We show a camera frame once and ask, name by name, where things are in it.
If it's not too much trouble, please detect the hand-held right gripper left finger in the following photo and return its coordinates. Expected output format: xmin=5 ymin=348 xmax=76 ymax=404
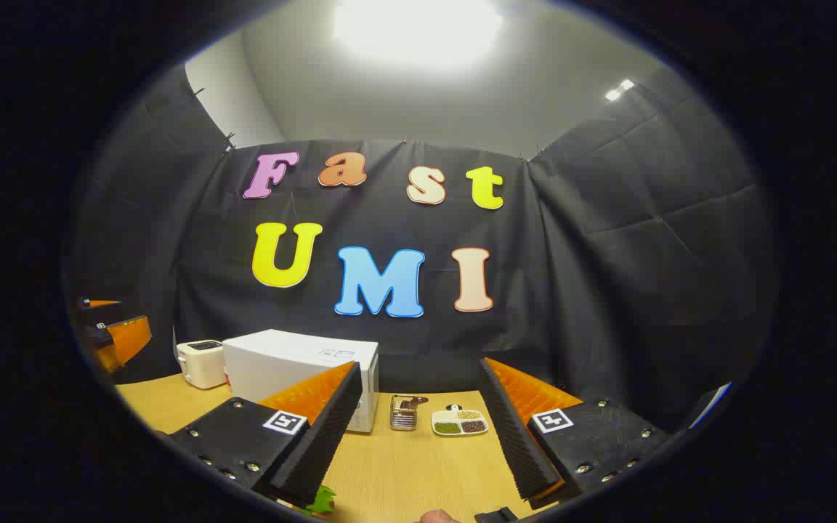
xmin=169 ymin=361 xmax=363 ymax=508

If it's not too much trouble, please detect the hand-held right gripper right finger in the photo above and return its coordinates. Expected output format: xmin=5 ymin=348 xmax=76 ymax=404
xmin=478 ymin=357 xmax=674 ymax=502

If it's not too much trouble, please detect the large ceiling light panel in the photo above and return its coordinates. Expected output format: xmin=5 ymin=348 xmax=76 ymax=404
xmin=333 ymin=0 xmax=504 ymax=66

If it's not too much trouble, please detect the white microwave oven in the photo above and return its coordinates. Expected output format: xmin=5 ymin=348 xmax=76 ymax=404
xmin=222 ymin=329 xmax=380 ymax=434

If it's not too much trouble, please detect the white toaster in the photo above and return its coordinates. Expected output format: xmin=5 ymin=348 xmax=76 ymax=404
xmin=176 ymin=339 xmax=227 ymax=390

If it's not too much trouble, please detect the green lettuce leaf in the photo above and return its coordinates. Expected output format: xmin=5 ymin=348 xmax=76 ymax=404
xmin=295 ymin=485 xmax=337 ymax=518

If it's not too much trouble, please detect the metal wire utensil holder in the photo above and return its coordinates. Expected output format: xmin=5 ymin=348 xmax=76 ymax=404
xmin=389 ymin=394 xmax=429 ymax=431

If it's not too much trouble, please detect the black backdrop cloth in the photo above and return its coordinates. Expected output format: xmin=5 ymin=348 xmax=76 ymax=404
xmin=66 ymin=65 xmax=779 ymax=437

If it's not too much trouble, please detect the white divided dish of beans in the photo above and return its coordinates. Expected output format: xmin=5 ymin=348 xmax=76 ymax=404
xmin=431 ymin=404 xmax=490 ymax=437

